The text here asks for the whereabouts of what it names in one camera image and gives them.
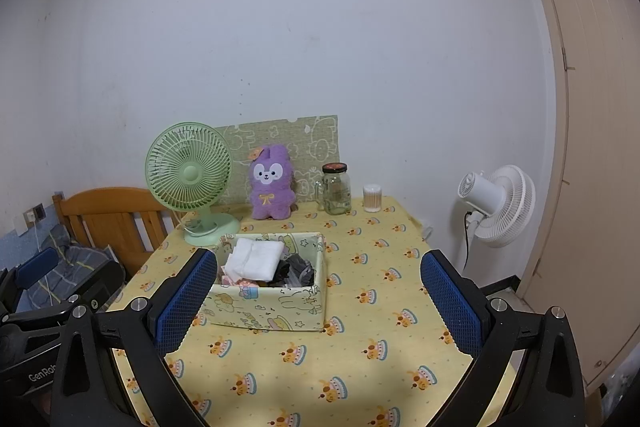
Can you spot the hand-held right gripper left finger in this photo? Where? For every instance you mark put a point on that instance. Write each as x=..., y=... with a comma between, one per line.
x=187, y=299

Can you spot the grey plaid pillow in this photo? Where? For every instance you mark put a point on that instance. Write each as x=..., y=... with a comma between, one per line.
x=70, y=252

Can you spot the white towel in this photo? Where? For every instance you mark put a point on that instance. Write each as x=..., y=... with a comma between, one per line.
x=255, y=259

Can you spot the wooden chair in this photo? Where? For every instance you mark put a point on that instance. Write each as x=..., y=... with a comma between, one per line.
x=110, y=232

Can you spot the white standing fan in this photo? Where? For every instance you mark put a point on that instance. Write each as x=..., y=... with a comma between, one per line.
x=502, y=207

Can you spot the yellow printed tablecloth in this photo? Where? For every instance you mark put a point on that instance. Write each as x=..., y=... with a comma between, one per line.
x=375, y=297

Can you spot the purple plush toy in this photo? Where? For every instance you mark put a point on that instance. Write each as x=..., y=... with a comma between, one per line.
x=272, y=192

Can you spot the glass jar with dark lid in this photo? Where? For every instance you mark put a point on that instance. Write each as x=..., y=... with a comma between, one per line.
x=336, y=194

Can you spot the green desk fan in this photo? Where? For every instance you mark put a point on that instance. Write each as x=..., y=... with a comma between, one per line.
x=189, y=172

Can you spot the green printed board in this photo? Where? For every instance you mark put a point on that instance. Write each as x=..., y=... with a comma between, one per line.
x=315, y=142

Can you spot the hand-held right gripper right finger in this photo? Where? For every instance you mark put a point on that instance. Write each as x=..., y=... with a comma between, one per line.
x=450, y=302

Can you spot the grey sock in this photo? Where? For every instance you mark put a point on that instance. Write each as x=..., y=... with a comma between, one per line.
x=302, y=269

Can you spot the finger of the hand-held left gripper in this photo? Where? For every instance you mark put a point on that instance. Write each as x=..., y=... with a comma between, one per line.
x=40, y=311
x=37, y=268

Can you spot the clear plastic bag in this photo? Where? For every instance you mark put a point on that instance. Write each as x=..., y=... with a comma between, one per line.
x=612, y=389

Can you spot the black plastic bag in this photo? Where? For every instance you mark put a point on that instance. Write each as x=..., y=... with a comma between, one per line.
x=285, y=277

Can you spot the wall socket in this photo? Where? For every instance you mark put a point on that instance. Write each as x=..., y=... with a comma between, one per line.
x=35, y=214

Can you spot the cotton swab container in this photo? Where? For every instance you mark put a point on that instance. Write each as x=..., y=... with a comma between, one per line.
x=372, y=199

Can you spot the cartoon printed fabric storage box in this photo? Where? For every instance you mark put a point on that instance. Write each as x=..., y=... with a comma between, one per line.
x=270, y=309

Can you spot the beige door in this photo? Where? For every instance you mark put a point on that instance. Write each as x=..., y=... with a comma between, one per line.
x=590, y=107

